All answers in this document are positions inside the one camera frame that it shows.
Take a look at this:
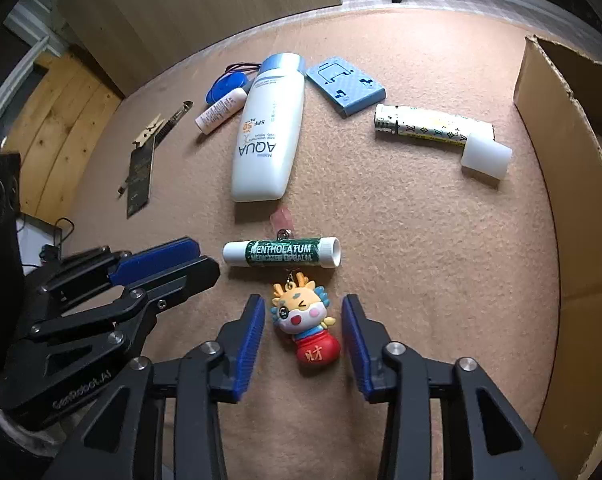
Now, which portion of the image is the dragon keychain figurine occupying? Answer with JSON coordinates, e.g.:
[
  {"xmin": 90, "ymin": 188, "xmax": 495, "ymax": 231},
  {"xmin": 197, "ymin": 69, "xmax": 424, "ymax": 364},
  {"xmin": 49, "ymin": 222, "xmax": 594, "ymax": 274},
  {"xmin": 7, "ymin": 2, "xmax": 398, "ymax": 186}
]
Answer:
[{"xmin": 269, "ymin": 272, "xmax": 341, "ymax": 367}]

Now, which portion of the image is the green lip balm stick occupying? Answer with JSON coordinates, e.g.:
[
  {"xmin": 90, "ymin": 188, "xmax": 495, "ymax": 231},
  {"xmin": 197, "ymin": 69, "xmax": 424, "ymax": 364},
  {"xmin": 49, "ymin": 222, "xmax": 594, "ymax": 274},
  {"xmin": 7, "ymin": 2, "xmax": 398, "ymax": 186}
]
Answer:
[{"xmin": 222, "ymin": 237, "xmax": 341, "ymax": 269}]

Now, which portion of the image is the wooden clothespin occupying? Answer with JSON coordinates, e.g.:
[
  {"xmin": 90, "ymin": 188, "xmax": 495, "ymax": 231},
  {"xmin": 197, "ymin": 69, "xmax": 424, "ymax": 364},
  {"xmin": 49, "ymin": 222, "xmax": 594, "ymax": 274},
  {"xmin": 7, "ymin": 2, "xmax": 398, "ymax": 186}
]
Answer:
[{"xmin": 133, "ymin": 114, "xmax": 167, "ymax": 148}]

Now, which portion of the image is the black gel pen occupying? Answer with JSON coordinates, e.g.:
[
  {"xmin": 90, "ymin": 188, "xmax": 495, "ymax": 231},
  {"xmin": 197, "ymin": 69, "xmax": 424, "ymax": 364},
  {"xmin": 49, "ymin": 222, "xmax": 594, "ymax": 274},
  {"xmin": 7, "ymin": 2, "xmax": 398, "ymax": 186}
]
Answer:
[{"xmin": 116, "ymin": 98, "xmax": 196, "ymax": 198}]

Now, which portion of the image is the white sunscreen bottle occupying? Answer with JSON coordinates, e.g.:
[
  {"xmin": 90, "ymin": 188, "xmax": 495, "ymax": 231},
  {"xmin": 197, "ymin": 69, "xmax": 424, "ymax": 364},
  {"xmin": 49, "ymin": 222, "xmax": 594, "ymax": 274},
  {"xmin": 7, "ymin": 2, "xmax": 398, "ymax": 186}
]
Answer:
[{"xmin": 231, "ymin": 52, "xmax": 305, "ymax": 203}]

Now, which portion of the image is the blue round tape measure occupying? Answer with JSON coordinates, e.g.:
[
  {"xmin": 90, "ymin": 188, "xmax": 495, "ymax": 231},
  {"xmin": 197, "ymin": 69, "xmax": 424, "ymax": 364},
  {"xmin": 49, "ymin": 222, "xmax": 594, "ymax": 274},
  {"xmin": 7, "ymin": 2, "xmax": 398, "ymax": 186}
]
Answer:
[{"xmin": 205, "ymin": 70, "xmax": 252, "ymax": 105}]

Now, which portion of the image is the white cylinder cap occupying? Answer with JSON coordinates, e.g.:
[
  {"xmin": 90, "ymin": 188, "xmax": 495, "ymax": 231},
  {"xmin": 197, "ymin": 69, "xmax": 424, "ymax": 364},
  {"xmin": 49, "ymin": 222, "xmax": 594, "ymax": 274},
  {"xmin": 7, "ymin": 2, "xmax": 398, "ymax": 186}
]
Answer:
[{"xmin": 461, "ymin": 136, "xmax": 513, "ymax": 180}]

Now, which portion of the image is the dark hair tie loop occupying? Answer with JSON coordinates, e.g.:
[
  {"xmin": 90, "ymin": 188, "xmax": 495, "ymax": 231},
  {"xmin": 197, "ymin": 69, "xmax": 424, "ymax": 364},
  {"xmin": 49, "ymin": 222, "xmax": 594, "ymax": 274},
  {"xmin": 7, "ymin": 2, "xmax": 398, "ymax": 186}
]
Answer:
[{"xmin": 222, "ymin": 60, "xmax": 263, "ymax": 79}]

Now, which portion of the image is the patterned lighter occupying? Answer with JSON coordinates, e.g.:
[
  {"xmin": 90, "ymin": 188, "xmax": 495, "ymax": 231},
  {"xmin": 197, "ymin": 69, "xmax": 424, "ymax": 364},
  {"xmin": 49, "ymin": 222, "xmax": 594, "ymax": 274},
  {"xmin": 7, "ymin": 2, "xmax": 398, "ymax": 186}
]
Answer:
[{"xmin": 374, "ymin": 104, "xmax": 494, "ymax": 146}]

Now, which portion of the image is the pine wood headboard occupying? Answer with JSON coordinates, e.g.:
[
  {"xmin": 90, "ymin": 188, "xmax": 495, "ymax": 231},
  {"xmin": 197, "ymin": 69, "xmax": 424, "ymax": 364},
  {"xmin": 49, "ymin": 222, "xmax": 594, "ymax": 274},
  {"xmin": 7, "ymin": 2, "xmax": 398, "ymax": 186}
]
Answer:
[{"xmin": 2, "ymin": 52, "xmax": 121, "ymax": 224}]

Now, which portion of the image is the small pink bottle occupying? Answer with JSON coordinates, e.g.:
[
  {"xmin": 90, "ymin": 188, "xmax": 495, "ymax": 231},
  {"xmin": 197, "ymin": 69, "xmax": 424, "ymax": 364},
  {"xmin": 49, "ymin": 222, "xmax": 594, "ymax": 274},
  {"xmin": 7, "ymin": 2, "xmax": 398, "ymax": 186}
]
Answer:
[{"xmin": 195, "ymin": 88, "xmax": 248, "ymax": 134}]

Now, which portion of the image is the large plywood board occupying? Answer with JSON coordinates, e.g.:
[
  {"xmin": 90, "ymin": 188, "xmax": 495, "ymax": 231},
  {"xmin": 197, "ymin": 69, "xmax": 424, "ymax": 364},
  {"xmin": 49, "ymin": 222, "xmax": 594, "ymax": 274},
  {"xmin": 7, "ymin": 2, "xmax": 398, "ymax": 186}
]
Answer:
[{"xmin": 54, "ymin": 0, "xmax": 341, "ymax": 96}]

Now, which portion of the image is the blue patterned card box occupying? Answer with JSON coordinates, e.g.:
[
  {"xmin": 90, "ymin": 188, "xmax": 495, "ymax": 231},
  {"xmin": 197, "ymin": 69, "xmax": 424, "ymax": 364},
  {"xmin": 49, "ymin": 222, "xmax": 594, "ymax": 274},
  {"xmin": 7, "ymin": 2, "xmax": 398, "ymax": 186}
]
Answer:
[{"xmin": 307, "ymin": 56, "xmax": 386, "ymax": 118}]

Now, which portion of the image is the cardboard box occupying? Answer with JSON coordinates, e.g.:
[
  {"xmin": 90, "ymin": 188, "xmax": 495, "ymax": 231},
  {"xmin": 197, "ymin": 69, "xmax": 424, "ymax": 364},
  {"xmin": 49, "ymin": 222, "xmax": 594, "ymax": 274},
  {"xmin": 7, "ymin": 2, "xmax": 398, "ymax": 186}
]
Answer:
[{"xmin": 514, "ymin": 36, "xmax": 602, "ymax": 479}]

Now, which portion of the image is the black charger with cable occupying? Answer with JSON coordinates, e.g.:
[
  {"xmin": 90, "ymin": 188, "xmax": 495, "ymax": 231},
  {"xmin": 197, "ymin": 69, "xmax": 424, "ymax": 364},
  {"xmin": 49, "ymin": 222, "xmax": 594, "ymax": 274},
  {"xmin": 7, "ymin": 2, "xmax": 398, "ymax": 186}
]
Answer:
[{"xmin": 16, "ymin": 212, "xmax": 75, "ymax": 269}]

